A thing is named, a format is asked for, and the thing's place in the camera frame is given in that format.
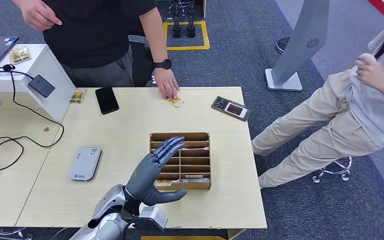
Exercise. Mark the person's right hand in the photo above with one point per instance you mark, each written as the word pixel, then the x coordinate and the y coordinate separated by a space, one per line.
pixel 38 15

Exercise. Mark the person's left hand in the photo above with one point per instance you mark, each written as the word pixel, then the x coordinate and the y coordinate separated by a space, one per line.
pixel 165 82

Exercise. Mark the person's hand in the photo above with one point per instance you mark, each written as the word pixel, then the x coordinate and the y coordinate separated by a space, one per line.
pixel 372 74

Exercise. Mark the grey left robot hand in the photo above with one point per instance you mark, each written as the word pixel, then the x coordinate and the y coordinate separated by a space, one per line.
pixel 144 179

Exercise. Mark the small white object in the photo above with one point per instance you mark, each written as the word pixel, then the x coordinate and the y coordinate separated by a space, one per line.
pixel 366 58

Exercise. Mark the yellow printed key card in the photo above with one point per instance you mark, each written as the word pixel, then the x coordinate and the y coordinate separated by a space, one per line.
pixel 163 183

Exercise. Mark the person's left forearm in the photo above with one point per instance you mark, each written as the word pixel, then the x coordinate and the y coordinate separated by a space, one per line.
pixel 155 36

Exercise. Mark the person's right forearm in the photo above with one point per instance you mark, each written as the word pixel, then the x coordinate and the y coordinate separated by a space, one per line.
pixel 21 2

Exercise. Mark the cardboard slotted card organizer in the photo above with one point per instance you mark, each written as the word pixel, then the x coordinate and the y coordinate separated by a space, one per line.
pixel 192 162

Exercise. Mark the white card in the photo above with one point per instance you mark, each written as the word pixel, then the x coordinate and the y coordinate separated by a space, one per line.
pixel 195 180

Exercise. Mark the person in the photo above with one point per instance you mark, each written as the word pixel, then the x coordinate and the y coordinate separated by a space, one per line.
pixel 328 139
pixel 92 33

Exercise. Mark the white card reader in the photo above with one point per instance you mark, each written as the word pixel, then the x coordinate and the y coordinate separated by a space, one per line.
pixel 85 164

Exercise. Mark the small black reader box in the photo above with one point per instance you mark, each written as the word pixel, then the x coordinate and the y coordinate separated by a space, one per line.
pixel 41 86

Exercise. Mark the black wrist watch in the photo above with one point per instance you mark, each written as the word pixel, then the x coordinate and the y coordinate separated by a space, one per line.
pixel 165 64

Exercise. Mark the black office chair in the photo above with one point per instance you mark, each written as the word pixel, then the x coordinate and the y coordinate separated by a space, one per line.
pixel 142 66

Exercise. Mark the yellow floor tape square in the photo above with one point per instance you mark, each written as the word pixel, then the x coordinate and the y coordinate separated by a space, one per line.
pixel 185 47

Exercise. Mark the white raised stand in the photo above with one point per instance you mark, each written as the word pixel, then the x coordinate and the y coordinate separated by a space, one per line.
pixel 38 58

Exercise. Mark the black robot leg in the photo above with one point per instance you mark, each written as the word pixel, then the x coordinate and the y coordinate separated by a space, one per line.
pixel 191 31
pixel 176 31

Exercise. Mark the black smartphone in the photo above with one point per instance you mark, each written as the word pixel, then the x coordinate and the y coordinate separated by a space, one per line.
pixel 107 100

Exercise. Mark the smartphone in dark case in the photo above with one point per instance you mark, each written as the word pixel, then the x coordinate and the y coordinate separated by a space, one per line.
pixel 231 108

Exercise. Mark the grey kiosk stand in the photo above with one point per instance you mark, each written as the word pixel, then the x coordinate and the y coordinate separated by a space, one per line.
pixel 301 39

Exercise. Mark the black round base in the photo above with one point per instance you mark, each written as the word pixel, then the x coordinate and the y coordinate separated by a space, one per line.
pixel 280 44

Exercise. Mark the chrome stool base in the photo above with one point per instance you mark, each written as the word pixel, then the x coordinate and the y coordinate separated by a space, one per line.
pixel 336 172

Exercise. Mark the wooden table leg panel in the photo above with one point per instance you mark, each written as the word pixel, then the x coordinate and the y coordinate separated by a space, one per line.
pixel 236 234

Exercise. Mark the small brown scrap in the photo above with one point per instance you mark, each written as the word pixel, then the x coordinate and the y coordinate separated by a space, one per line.
pixel 46 129

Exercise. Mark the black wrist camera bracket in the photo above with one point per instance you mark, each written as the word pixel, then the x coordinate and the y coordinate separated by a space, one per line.
pixel 130 212

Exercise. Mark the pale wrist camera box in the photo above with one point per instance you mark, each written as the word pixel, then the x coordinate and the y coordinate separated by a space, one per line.
pixel 154 215

